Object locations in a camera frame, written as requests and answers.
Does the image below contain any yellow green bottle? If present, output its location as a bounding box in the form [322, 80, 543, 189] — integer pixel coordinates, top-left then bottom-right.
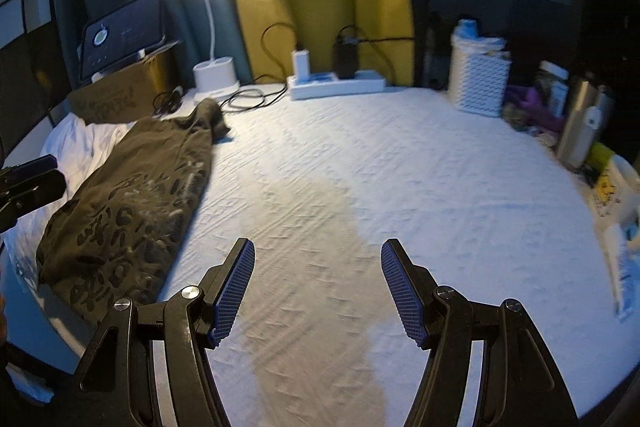
[585, 142, 616, 174]

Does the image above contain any white power strip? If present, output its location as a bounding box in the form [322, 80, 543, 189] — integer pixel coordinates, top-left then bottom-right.
[287, 69, 387, 101]

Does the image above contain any black charger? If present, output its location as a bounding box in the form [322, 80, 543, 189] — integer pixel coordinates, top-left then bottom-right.
[333, 34, 359, 79]

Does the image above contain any cardboard box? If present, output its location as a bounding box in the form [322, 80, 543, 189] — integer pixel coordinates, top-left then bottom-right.
[67, 39, 183, 126]

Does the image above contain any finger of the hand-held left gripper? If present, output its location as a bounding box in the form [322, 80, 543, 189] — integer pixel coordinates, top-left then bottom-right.
[0, 154, 58, 182]
[0, 172, 66, 233]

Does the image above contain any black adapter cable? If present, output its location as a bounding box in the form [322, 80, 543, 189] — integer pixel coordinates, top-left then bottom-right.
[340, 24, 416, 46]

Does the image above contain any white bear print bag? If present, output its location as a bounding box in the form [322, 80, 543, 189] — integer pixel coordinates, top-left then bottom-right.
[590, 154, 640, 229]

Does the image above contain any white charger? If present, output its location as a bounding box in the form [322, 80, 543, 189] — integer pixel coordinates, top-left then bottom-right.
[291, 49, 312, 80]

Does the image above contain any white woven plastic basket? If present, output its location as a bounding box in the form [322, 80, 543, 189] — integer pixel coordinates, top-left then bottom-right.
[448, 32, 512, 118]

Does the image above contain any stainless steel thermos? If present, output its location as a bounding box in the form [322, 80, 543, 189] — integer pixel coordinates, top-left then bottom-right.
[556, 79, 614, 170]

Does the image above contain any coiled black charger cable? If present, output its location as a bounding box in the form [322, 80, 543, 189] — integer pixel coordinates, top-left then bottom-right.
[220, 23, 301, 112]

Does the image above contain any blue and white packet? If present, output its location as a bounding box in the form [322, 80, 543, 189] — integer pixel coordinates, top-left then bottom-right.
[456, 19, 482, 41]

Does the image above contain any olive brown printed t-shirt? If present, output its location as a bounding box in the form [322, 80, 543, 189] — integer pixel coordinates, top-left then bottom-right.
[36, 98, 232, 327]

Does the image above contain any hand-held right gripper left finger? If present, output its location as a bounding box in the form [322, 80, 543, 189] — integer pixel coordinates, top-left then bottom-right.
[74, 237, 256, 427]

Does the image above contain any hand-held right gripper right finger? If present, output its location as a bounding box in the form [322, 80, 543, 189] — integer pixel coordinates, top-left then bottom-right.
[381, 238, 571, 427]

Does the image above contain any white desk lamp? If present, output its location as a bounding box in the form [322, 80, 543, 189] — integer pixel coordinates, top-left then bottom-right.
[154, 0, 241, 101]

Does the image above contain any black display device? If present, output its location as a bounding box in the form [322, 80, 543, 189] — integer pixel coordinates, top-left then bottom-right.
[80, 0, 167, 84]

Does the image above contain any purple cloth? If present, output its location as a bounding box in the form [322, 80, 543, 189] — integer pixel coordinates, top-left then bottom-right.
[504, 86, 564, 134]

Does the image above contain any bundled black cable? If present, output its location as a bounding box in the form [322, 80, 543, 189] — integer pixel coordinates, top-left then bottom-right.
[151, 86, 184, 116]

